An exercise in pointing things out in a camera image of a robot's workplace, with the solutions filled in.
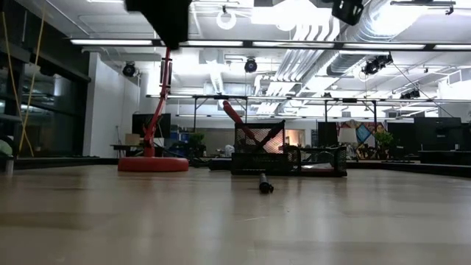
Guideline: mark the black wall monitor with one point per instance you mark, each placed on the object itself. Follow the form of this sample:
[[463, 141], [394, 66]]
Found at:
[[141, 125]]

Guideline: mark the cardboard box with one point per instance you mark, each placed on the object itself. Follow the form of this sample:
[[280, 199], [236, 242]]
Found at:
[[132, 139]]

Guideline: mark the red desk lamp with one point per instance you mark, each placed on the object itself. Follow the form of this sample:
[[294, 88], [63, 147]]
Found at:
[[152, 164]]

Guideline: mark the black ceiling spotlight cluster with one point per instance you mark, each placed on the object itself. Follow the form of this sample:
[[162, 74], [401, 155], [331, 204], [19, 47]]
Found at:
[[375, 65]]

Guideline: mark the black background rig frame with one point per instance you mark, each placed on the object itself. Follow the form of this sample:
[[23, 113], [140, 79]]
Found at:
[[221, 97]]

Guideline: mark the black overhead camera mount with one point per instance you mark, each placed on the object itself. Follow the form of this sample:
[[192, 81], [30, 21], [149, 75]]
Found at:
[[347, 11]]

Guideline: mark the green potted plant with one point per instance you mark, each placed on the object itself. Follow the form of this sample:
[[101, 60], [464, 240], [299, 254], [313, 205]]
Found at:
[[197, 141], [384, 140]]

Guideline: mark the white lampshade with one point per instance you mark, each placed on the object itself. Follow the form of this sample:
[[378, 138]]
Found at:
[[347, 136]]

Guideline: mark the colourful wall art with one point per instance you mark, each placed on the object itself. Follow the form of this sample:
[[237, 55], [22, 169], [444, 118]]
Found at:
[[364, 134]]

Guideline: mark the silver ventilation duct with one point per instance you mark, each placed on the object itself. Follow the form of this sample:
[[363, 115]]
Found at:
[[346, 60]]

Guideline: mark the black overhead beam with lights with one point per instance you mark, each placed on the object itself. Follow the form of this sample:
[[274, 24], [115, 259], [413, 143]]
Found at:
[[248, 43]]

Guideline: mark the black marker pen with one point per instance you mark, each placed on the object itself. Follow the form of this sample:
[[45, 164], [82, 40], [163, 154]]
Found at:
[[265, 184]]

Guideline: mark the black mesh desk organizer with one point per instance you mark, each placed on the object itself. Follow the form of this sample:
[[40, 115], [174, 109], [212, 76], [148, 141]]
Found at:
[[257, 163]]

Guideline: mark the black ceiling speaker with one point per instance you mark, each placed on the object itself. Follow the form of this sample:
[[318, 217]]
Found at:
[[251, 65], [129, 70]]

